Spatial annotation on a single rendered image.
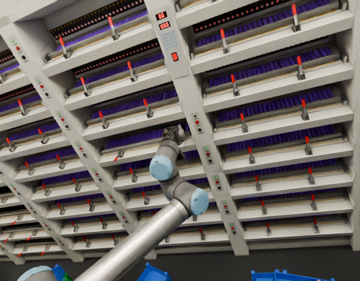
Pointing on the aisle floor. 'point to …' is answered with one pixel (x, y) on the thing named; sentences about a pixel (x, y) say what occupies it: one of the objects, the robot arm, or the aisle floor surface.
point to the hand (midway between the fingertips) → (179, 131)
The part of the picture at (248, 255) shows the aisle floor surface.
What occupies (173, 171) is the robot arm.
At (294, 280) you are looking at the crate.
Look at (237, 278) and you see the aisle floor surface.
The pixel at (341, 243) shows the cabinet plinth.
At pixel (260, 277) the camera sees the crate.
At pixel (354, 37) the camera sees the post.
